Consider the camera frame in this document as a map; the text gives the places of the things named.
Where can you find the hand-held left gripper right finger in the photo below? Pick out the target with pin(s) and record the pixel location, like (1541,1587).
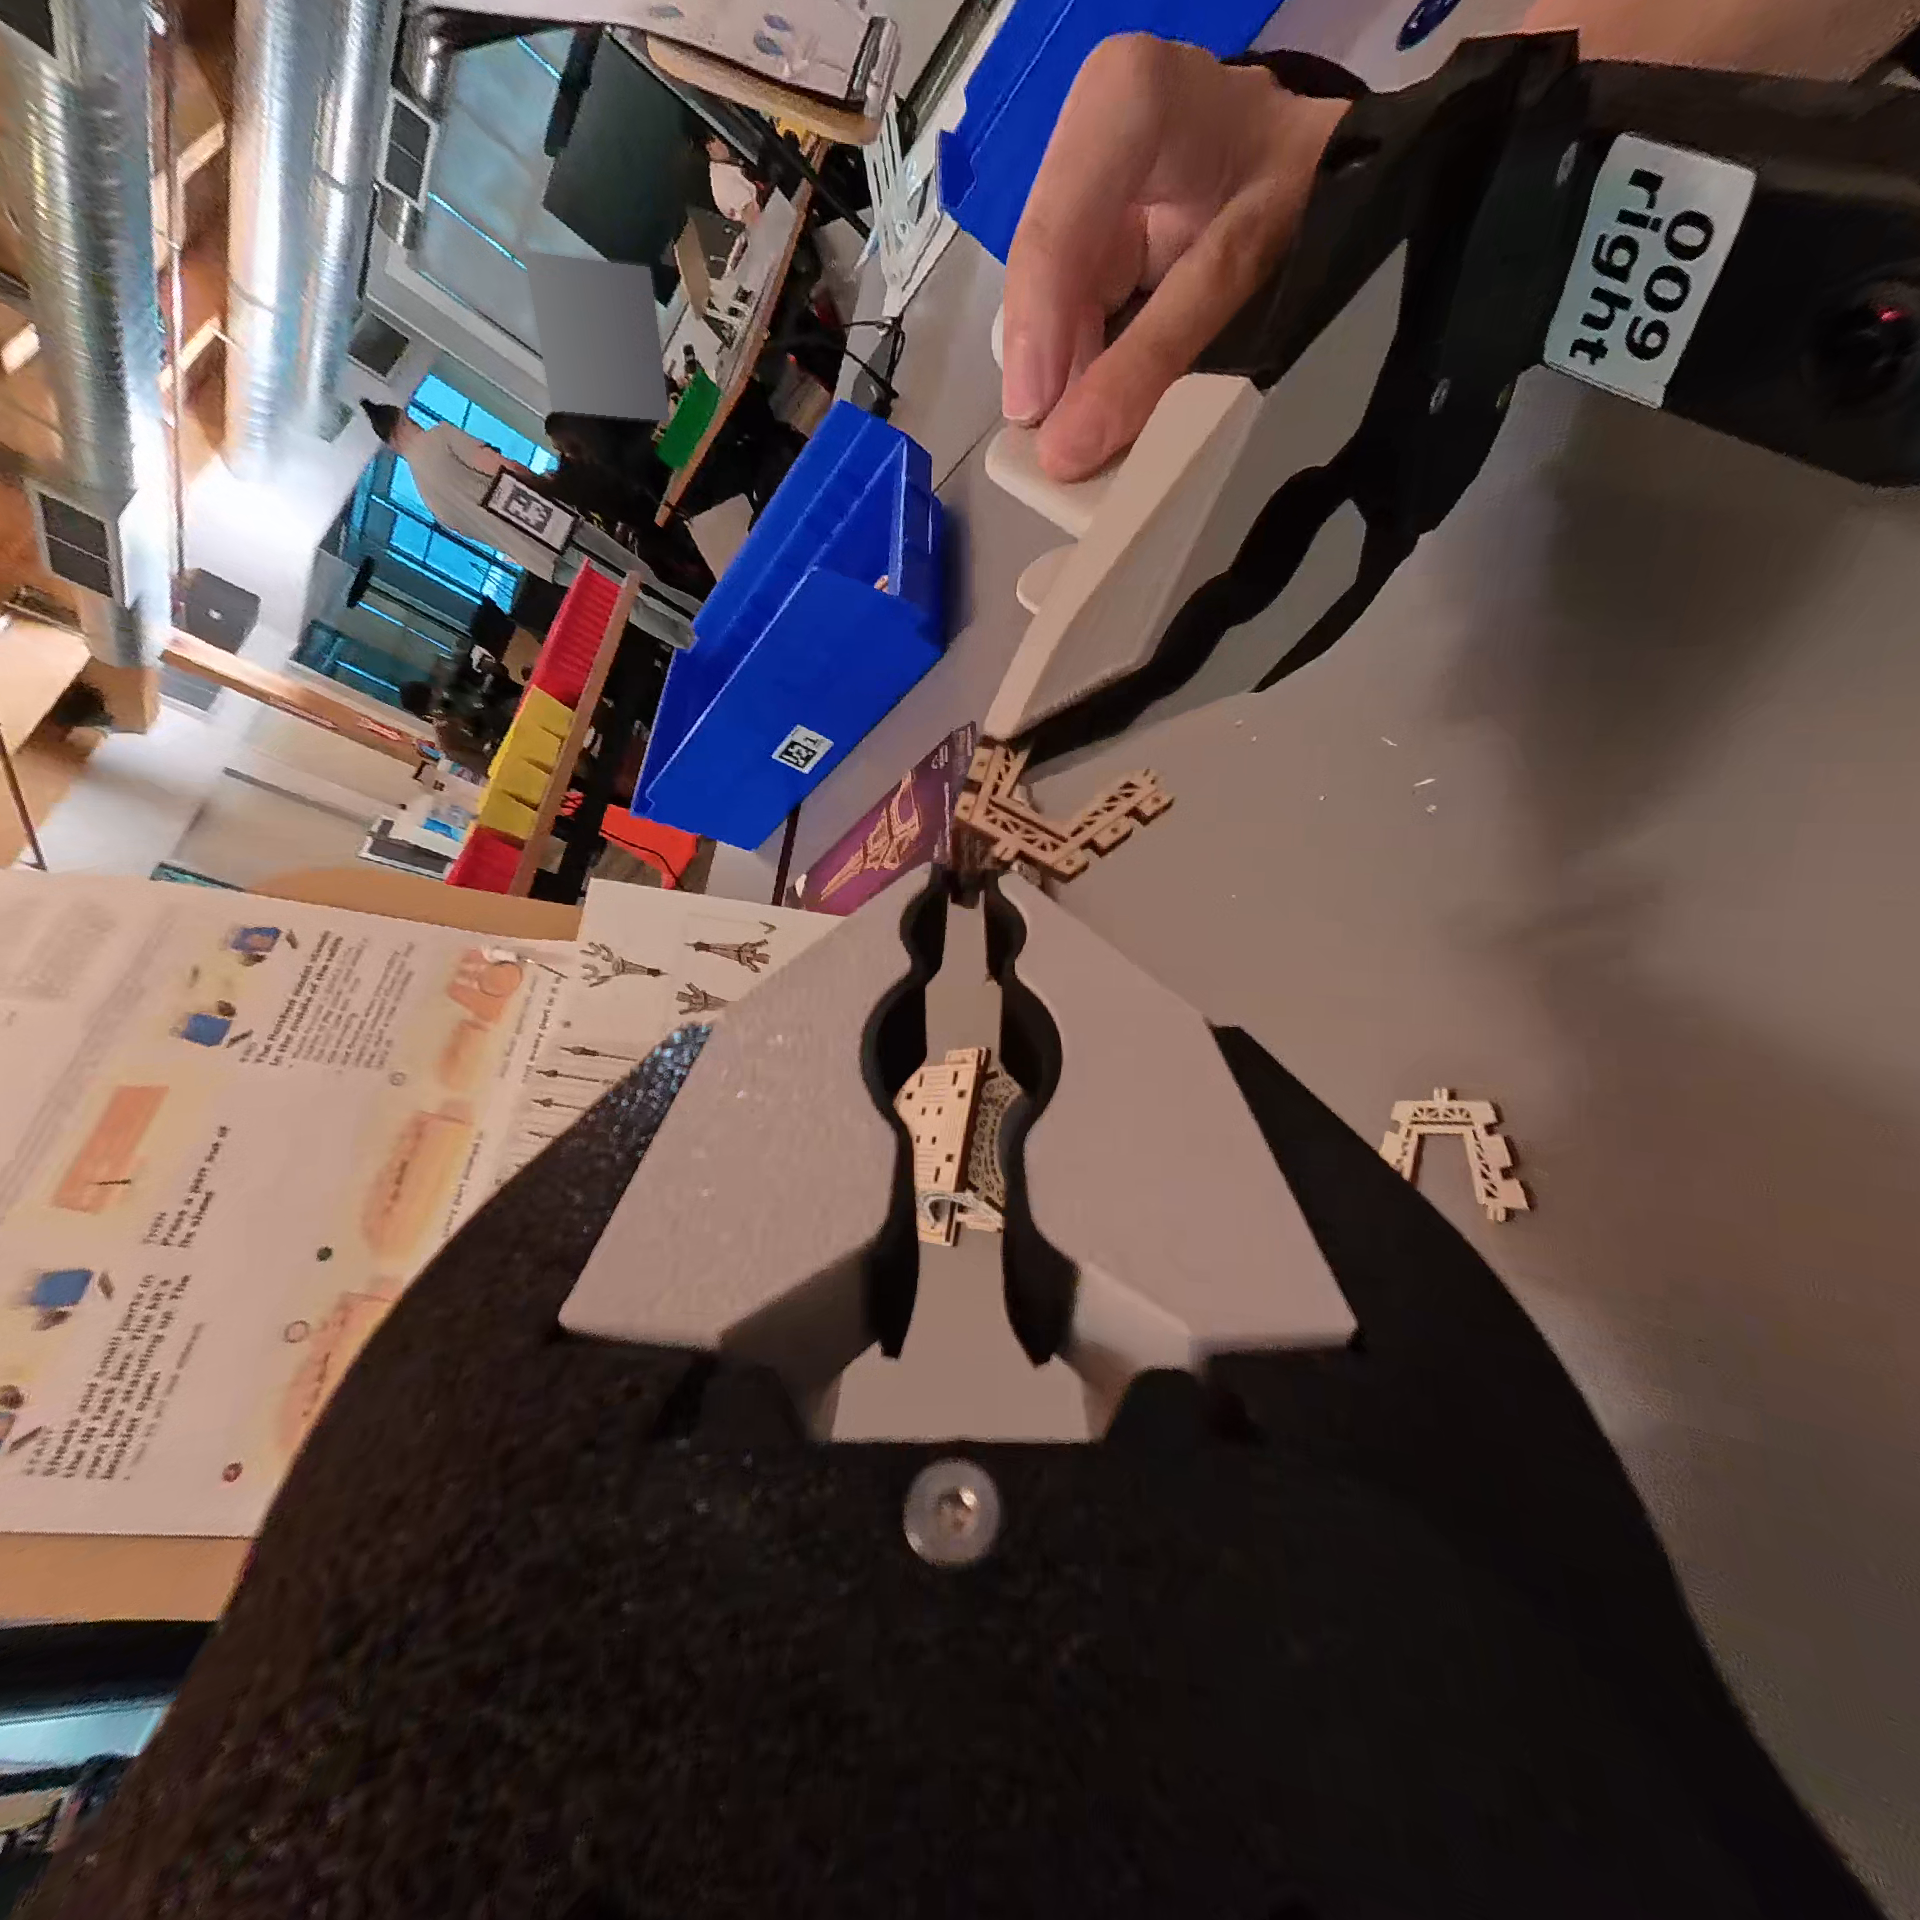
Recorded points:
(1184,1185)

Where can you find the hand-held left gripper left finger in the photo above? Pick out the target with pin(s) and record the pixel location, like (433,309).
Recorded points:
(750,1170)

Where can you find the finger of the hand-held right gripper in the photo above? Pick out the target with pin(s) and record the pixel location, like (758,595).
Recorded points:
(1245,608)
(1141,556)

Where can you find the small wooden arch piece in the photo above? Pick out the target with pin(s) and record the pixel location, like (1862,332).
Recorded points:
(1049,840)
(1440,1114)
(973,869)

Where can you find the person's right hand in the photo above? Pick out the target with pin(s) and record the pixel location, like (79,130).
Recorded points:
(1172,180)

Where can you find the wooden tower base model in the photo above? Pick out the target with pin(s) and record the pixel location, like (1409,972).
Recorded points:
(945,1140)

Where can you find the purple puzzle box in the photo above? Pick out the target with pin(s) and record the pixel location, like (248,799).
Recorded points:
(885,840)

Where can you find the blue bin with tag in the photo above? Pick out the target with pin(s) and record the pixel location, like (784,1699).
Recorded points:
(797,661)

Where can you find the blue plastic bin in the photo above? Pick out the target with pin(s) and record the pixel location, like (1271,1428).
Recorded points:
(1079,135)

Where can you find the rack of coloured bins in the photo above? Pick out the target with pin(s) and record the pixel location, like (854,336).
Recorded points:
(540,721)

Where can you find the large illustrated instruction sheet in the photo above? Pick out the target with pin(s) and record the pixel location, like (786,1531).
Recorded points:
(225,1200)

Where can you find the cardboard box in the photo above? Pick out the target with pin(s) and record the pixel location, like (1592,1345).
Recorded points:
(60,704)

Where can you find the silver ventilation duct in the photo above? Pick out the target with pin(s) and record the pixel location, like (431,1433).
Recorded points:
(316,225)
(77,299)

